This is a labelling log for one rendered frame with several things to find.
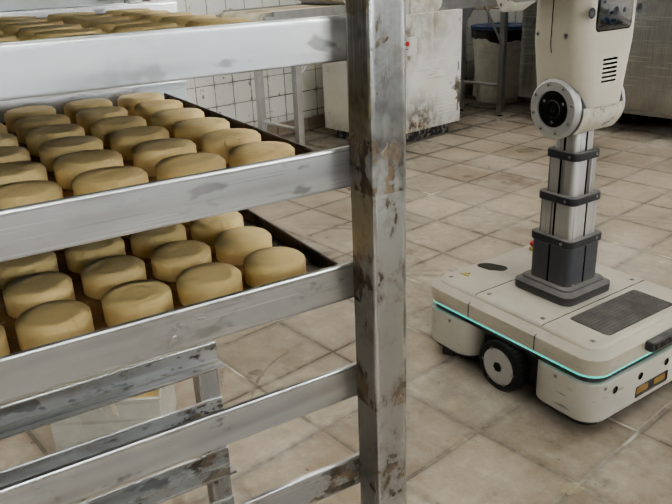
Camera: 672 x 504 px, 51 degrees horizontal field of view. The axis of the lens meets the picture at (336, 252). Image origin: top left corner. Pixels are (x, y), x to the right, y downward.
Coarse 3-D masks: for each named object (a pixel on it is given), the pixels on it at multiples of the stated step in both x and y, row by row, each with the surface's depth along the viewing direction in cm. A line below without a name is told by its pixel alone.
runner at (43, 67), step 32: (128, 32) 41; (160, 32) 42; (192, 32) 43; (224, 32) 44; (256, 32) 45; (288, 32) 46; (320, 32) 47; (0, 64) 38; (32, 64) 39; (64, 64) 40; (96, 64) 40; (128, 64) 41; (160, 64) 42; (192, 64) 43; (224, 64) 44; (256, 64) 46; (288, 64) 47; (0, 96) 38; (32, 96) 39
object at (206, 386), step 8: (144, 0) 83; (152, 0) 82; (160, 0) 82; (200, 344) 99; (200, 376) 100; (208, 376) 101; (216, 376) 102; (200, 384) 101; (208, 384) 101; (216, 384) 102; (200, 392) 101; (208, 392) 102; (216, 392) 102; (200, 400) 102; (224, 480) 108; (208, 488) 110; (216, 488) 108; (224, 488) 109; (208, 496) 111; (216, 496) 108; (224, 496) 109
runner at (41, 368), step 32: (256, 288) 51; (288, 288) 52; (320, 288) 54; (352, 288) 55; (160, 320) 48; (192, 320) 49; (224, 320) 50; (256, 320) 52; (32, 352) 44; (64, 352) 45; (96, 352) 46; (128, 352) 47; (160, 352) 48; (0, 384) 43; (32, 384) 44; (64, 384) 45
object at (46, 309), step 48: (144, 240) 63; (192, 240) 62; (240, 240) 61; (0, 288) 58; (48, 288) 53; (96, 288) 55; (144, 288) 53; (192, 288) 53; (240, 288) 55; (0, 336) 47; (48, 336) 47
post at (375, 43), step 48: (384, 0) 46; (384, 48) 47; (384, 96) 48; (384, 144) 49; (384, 192) 50; (384, 240) 52; (384, 288) 53; (384, 336) 54; (384, 384) 56; (384, 432) 58; (384, 480) 59
